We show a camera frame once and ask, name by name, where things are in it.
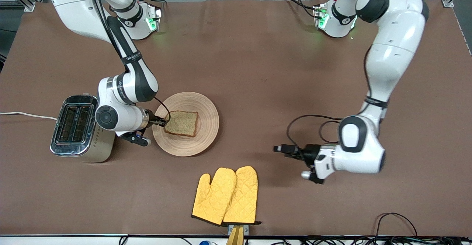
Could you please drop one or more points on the wooden stick with metal bracket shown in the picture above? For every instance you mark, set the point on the wooden stick with metal bracket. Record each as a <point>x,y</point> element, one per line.
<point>236,235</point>

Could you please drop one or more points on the metal base connector plate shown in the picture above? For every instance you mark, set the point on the metal base connector plate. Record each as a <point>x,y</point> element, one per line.
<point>154,16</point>
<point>321,16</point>

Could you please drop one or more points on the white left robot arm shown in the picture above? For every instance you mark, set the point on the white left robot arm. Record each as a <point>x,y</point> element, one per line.
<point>394,34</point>

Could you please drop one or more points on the slice of brown bread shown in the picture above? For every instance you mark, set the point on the slice of brown bread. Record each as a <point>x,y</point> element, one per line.
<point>182,123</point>

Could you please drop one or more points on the round wooden plate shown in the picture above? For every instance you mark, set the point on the round wooden plate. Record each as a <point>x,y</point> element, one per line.
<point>206,134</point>

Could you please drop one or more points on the yellow quilted oven mitt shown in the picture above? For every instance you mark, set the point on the yellow quilted oven mitt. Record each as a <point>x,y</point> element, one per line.
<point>214,197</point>
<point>243,197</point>

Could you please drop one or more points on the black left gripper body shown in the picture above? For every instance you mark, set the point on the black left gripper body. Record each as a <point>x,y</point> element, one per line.
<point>309,152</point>

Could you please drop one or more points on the beige chrome two-slot toaster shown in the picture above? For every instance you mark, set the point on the beige chrome two-slot toaster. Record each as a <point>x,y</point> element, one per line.
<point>73,127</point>

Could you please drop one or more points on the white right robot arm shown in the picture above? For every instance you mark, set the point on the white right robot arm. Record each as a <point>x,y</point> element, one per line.
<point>73,9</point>

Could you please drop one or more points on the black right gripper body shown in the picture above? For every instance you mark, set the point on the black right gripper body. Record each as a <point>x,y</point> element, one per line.
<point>155,120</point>

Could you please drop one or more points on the brown table cover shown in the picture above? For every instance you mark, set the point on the brown table cover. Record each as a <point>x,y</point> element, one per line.
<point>258,90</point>

